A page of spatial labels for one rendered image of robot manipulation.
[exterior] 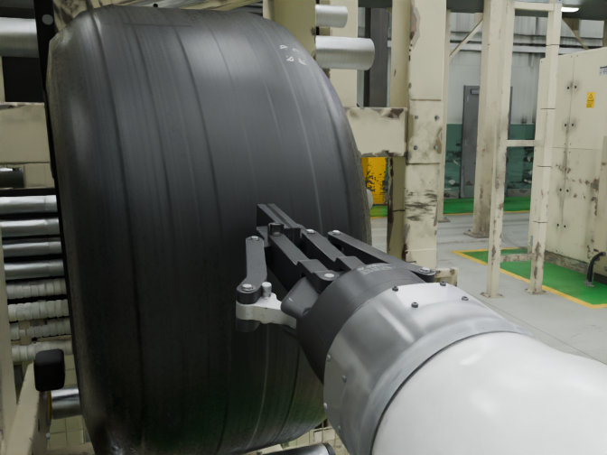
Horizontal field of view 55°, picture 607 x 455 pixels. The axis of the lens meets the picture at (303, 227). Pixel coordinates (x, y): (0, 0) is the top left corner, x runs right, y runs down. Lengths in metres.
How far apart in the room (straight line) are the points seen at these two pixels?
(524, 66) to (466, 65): 1.22
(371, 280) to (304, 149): 0.28
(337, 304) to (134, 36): 0.39
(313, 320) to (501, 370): 0.12
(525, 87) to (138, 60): 11.65
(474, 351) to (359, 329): 0.05
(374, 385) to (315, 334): 0.07
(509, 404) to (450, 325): 0.05
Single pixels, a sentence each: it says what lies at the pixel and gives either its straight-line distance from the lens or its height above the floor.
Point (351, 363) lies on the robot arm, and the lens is 0.24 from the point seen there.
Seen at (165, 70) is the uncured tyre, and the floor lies 1.36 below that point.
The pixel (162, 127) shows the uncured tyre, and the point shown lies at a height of 1.31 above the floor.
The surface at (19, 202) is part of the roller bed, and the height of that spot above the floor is 1.19.
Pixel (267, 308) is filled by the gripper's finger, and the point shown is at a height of 1.21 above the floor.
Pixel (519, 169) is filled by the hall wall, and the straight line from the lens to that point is 12.09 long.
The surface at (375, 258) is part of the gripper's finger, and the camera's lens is 0.38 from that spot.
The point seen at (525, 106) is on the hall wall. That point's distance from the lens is 12.09.
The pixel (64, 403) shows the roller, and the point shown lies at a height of 0.91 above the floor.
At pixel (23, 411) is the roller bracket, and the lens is 0.86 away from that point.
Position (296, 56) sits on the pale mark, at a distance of 0.62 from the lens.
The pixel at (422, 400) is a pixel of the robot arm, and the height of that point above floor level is 1.22.
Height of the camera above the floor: 1.31
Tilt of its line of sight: 10 degrees down
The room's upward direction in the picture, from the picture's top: straight up
